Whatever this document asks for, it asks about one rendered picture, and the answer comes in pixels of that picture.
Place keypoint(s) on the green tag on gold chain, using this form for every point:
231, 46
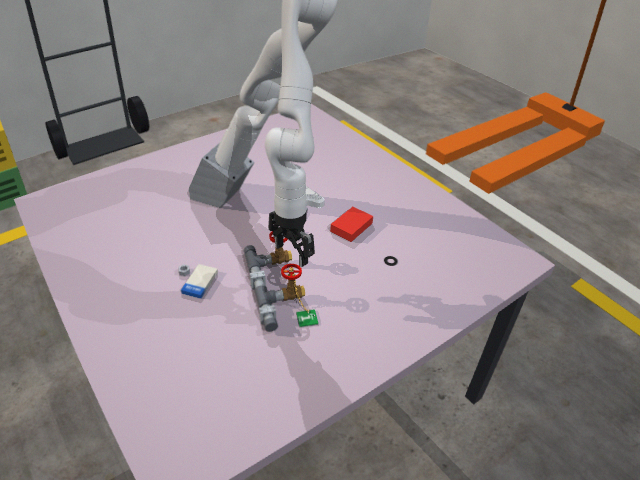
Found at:
306, 318

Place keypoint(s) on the grey pipe manifold with clamps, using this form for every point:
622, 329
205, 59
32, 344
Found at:
265, 297

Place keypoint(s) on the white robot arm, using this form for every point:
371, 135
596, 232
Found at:
285, 59

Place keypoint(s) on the red block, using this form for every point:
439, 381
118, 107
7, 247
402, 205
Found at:
351, 224

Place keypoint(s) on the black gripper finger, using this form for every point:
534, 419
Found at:
307, 242
277, 232

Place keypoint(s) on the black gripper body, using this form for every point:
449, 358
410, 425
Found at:
294, 225

